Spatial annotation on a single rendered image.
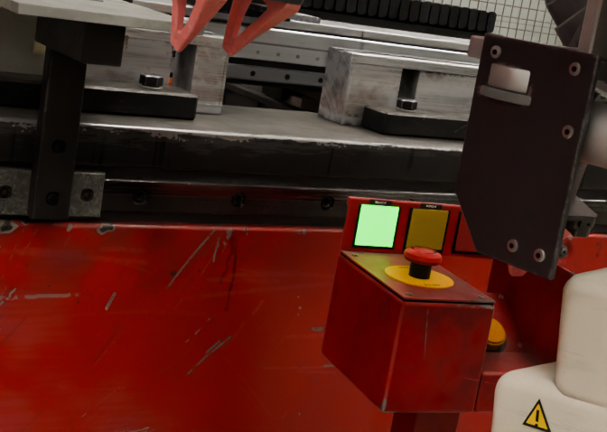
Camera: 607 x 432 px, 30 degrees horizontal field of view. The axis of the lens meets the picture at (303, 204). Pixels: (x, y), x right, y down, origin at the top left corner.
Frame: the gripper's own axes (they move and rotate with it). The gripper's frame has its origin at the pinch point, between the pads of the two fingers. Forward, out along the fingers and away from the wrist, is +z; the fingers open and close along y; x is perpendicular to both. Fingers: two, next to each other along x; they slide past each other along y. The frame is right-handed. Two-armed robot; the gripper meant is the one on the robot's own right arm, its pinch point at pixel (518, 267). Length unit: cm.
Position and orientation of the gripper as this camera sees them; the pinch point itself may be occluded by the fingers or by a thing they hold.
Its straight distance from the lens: 120.0
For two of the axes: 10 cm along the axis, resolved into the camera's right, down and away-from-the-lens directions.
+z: -2.3, 8.8, 4.2
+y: -3.3, -4.8, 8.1
